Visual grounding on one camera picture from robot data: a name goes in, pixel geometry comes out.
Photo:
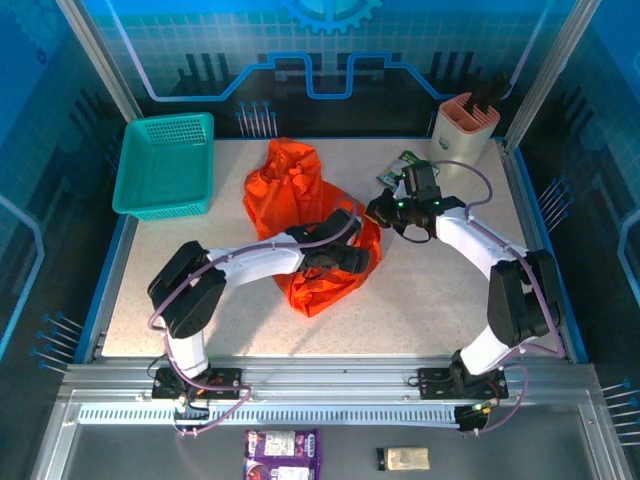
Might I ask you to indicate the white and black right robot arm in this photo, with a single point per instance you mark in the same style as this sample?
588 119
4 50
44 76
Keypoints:
470 245

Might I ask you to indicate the aluminium frame rail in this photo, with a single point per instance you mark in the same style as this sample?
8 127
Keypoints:
330 375

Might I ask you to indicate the teal plastic basket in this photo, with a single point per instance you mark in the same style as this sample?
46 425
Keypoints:
162 170

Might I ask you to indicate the cream utensil holder peach rim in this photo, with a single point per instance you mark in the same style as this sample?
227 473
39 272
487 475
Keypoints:
460 145

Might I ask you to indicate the orange t-shirt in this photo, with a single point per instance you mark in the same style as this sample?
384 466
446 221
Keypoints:
285 190

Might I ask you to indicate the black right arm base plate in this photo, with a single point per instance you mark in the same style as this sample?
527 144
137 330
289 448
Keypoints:
432 382

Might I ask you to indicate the aluminium frame post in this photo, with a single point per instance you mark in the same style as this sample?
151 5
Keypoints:
550 65
100 60

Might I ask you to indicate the purple snack packet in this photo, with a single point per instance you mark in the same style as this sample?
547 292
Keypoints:
280 450

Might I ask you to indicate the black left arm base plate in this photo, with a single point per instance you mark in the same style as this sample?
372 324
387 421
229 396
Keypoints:
227 382

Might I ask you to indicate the gold foil packet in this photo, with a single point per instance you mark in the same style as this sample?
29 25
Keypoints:
405 459

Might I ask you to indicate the green snack packet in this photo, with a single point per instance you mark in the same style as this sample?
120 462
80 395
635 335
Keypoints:
392 172

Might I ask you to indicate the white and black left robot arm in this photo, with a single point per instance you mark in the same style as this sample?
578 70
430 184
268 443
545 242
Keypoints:
250 260

